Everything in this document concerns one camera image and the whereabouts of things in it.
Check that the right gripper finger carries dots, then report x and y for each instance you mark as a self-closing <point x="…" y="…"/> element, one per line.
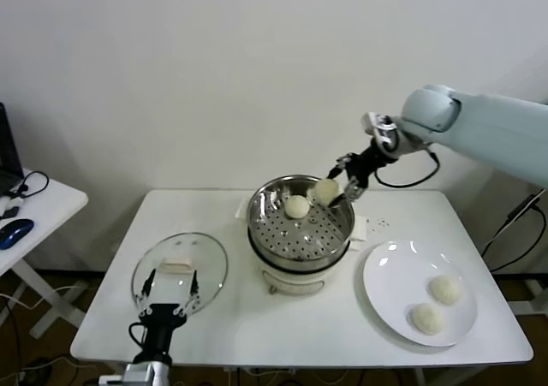
<point x="349" y="193"/>
<point x="340" y="165"/>

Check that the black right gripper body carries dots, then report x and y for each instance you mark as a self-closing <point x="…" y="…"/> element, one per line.
<point x="366" y="163"/>

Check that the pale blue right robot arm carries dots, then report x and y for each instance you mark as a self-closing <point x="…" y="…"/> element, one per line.
<point x="492" y="120"/>

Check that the white steamed baozi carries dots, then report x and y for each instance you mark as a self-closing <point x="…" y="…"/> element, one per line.
<point x="296" y="206"/>
<point x="325" y="190"/>
<point x="426" y="317"/>
<point x="445" y="289"/>

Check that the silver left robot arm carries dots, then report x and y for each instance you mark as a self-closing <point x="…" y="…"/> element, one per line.
<point x="143" y="373"/>

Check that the glass pot lid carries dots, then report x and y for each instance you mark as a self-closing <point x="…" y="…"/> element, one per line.
<point x="210" y="262"/>

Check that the white electric cooker base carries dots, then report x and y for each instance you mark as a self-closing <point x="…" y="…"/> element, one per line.
<point x="295" y="281"/>

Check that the black monitor screen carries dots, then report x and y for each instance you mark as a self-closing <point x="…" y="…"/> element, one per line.
<point x="8" y="146"/>

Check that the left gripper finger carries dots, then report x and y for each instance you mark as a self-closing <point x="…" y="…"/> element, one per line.
<point x="193" y="294"/>
<point x="145" y="289"/>

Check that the stainless steel steamer basket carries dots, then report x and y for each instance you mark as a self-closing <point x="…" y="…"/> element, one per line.
<point x="299" y="236"/>

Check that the small black adapter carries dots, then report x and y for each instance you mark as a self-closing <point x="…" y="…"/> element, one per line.
<point x="11" y="212"/>

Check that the blue computer mouse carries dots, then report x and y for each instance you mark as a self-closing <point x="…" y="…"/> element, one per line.
<point x="15" y="232"/>

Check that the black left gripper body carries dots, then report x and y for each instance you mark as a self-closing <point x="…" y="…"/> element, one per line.
<point x="162" y="317"/>

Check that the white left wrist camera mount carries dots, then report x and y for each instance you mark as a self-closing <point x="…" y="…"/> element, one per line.
<point x="112" y="380"/>

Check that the white round plate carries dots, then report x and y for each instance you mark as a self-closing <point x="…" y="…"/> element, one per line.
<point x="394" y="274"/>

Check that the white side table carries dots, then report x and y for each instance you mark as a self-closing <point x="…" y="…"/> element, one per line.
<point x="55" y="202"/>

